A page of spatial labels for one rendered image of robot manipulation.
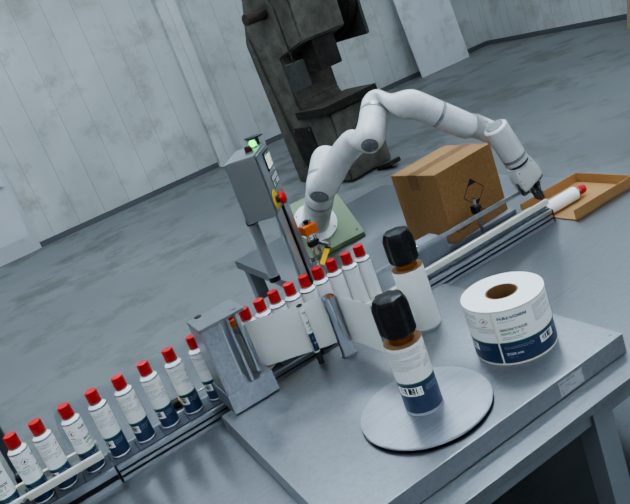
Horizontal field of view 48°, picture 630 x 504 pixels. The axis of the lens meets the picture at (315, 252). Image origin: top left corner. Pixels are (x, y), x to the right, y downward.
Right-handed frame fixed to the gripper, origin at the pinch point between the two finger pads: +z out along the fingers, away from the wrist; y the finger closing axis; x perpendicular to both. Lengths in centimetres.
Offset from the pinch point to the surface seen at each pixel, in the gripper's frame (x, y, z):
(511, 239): 5.5, 22.1, -0.4
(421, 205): -26.9, 26.1, -17.1
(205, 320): 11, 113, -64
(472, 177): -17.4, 7.7, -14.3
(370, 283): 2, 69, -29
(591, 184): -4.2, -24.4, 19.1
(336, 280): 2, 77, -38
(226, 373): 16, 120, -51
